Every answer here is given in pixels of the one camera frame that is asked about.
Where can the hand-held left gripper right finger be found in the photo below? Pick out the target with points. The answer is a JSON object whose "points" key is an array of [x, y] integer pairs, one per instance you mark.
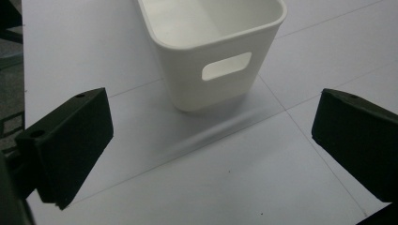
{"points": [[359, 140]]}

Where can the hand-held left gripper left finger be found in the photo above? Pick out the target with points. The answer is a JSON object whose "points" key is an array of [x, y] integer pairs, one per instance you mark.
{"points": [[68, 143]]}

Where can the long white plastic bin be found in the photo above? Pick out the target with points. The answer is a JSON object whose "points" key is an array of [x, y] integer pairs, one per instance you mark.
{"points": [[187, 78]]}

